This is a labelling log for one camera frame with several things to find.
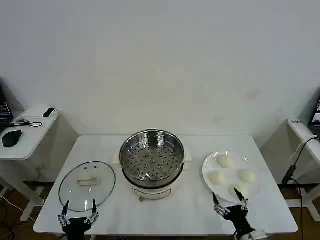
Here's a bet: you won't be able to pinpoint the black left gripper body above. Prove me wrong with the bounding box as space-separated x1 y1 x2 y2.
61 217 92 240

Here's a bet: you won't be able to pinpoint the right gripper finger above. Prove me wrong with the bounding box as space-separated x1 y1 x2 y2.
233 187 250 211
212 192 230 219

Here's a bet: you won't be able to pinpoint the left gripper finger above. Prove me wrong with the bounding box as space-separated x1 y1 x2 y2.
84 198 100 224
57 199 70 227

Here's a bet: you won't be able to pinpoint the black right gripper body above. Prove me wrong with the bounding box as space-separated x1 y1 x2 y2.
223 204 256 235

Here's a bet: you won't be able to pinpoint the white steamed bun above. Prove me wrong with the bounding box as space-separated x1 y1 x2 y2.
216 154 235 169
229 183 248 198
239 169 256 184
208 170 226 186

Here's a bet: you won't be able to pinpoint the round white plate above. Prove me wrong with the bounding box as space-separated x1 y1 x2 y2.
202 150 263 203

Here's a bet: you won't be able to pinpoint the white electric cooker pot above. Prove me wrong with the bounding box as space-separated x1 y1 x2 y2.
111 147 194 202

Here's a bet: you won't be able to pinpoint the perforated steel steamer basket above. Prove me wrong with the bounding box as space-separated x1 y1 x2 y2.
119 129 186 190

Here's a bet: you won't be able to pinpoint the white side desk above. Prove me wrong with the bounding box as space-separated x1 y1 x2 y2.
0 104 61 222
286 118 320 222

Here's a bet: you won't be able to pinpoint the black computer mouse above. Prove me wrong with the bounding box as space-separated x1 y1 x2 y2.
1 129 23 148

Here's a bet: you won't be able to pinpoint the dark laptop with lit screen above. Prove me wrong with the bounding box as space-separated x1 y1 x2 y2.
308 87 320 133
0 83 14 133

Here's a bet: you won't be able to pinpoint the glass lid with white handle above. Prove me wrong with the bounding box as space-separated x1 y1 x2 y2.
58 161 117 213

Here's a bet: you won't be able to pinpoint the black cable with adapter block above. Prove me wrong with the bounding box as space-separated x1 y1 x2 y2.
281 136 320 240

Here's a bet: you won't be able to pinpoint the black floor cables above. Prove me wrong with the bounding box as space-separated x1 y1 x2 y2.
0 199 36 240

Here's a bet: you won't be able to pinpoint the white floor cable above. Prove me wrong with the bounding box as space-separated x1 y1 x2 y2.
0 195 36 221

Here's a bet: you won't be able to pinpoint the thin white cable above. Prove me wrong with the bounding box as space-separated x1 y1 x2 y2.
288 134 319 163

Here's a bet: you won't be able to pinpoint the black desk cable loop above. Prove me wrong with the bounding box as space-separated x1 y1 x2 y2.
9 119 43 128

